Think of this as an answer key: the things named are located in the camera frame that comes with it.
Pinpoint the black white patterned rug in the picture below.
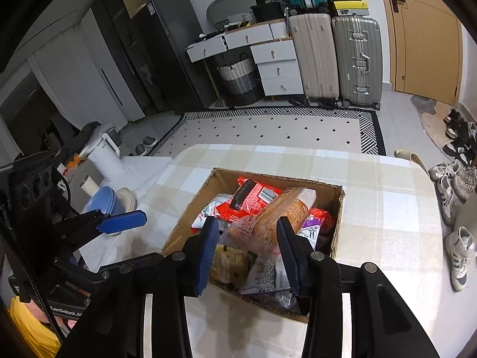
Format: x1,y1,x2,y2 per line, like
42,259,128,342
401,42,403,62
149,106,388,157

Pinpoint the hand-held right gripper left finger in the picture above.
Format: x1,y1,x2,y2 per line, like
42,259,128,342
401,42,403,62
61,216,220,358

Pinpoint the orange bread packet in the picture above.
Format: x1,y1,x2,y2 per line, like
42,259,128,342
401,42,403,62
220,186,317,258

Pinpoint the dark grey refrigerator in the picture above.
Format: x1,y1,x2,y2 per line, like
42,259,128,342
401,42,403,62
128,0,219,114

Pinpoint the silver suitcase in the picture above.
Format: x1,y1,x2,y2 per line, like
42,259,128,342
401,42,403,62
332,16,384,109

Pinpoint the person's left hand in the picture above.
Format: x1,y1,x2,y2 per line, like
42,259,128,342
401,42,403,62
29,301,77,335

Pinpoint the white drawer desk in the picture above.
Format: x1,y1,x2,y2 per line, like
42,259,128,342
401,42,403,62
186,20,304,101

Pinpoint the stack of blue bowls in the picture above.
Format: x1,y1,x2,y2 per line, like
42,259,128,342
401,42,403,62
81,186,125,235

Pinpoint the dark wardrobe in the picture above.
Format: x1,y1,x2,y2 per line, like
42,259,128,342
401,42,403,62
91,0,157,120

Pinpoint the brown cardboard box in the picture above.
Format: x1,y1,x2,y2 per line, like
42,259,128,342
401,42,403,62
161,168,346,323

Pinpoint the woven laundry basket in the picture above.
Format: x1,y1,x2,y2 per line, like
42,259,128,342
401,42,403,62
217,53,263,107

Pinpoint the group of loose sneakers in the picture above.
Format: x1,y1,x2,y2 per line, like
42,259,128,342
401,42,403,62
428,108,477,291

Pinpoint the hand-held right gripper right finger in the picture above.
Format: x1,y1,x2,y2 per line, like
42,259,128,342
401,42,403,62
276,216,442,358

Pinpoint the grey door mat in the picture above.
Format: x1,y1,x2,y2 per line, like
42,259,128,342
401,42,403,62
410,94,453,150

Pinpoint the white kettle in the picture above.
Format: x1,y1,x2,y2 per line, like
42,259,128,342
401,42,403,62
87,132,125,183

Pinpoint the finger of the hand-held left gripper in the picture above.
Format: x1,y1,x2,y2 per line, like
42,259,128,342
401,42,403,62
56,121,103,161
52,209,148,260

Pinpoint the white orange noodle snack packet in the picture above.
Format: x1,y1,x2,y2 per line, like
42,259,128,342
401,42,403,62
192,194,224,232

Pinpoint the beige bowl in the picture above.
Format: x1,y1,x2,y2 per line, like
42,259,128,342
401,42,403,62
116,188,138,213

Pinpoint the tan wooden door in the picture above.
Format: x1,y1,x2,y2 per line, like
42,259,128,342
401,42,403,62
374,0,463,105

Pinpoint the person's yellow shirt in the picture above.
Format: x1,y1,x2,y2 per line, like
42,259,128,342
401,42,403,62
9,297,62,358

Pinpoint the yellow black shoe box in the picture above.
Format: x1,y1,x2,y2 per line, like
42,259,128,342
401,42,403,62
330,0,369,17

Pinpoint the red white snack packet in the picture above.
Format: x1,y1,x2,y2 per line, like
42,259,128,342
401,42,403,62
218,177,284,224

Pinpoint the oval mirror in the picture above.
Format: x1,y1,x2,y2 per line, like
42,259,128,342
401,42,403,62
207,0,258,27

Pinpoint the beige suitcase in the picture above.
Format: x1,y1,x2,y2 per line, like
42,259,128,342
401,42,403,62
288,13,340,105

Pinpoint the white trash bin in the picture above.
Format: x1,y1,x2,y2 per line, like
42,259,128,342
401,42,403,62
454,193,477,228

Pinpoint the clear chocolate chip bread packet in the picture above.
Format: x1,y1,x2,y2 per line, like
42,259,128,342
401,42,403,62
210,244,250,288

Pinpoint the white cylindrical cup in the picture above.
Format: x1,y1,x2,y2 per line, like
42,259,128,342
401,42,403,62
80,175,101,198

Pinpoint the beige slipper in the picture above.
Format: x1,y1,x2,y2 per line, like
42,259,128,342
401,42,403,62
394,148,429,174

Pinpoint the red cookie packet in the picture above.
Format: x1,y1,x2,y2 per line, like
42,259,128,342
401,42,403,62
309,209,334,235

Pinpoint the black cable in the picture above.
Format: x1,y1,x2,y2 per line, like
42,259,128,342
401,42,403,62
0,205,64,345

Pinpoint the white cabinet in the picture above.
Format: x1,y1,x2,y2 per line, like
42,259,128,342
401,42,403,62
28,18,146,127

